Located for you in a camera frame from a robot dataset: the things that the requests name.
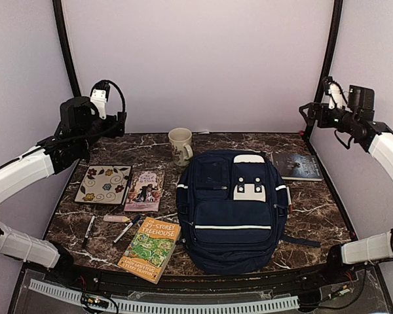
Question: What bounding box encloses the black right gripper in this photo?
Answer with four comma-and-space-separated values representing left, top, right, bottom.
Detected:
300, 102, 358, 133

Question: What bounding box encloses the pink Taming of Shrew book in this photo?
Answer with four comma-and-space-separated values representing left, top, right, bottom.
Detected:
124, 170, 164, 212

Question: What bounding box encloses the orange 39-Storey Treehouse book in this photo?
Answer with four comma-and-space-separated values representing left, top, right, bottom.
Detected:
117, 217, 181, 285

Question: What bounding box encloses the navy blue student backpack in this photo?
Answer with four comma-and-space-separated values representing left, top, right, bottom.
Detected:
176, 150, 320, 275

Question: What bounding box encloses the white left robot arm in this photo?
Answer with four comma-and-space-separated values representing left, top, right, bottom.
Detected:
0, 79, 127, 285

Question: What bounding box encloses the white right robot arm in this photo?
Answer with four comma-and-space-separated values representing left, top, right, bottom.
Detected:
299, 77, 393, 284

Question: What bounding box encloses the cream seashell mug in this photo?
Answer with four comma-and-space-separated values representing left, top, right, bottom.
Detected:
168, 128, 193, 167

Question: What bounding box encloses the dark blue hardcover book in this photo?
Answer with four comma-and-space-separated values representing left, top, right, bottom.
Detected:
271, 152, 324, 181

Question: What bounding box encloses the blue pen beside plate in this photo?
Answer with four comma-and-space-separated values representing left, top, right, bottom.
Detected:
122, 173, 134, 206

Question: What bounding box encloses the pink crayon shaped eraser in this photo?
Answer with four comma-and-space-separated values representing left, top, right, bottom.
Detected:
103, 215, 130, 223

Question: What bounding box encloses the black marker pen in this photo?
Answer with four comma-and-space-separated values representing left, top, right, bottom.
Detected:
81, 215, 96, 249

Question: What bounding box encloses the blue capped marker pen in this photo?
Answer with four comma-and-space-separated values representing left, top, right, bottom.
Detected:
113, 215, 141, 244

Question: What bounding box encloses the red tipped white pen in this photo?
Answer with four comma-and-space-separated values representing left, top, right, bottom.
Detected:
286, 186, 293, 213

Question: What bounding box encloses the black right frame post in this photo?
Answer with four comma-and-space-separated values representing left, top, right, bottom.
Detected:
303, 0, 344, 145

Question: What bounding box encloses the black frame post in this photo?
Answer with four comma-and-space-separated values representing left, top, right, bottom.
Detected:
52, 0, 81, 97
303, 0, 344, 145

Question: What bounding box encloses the black left frame post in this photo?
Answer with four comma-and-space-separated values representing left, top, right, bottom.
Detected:
52, 0, 81, 97

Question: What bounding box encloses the black front table rail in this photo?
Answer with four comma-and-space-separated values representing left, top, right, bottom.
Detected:
74, 265, 331, 293

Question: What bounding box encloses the white cable duct strip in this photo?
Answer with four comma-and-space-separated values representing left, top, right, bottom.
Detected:
28, 279, 299, 314

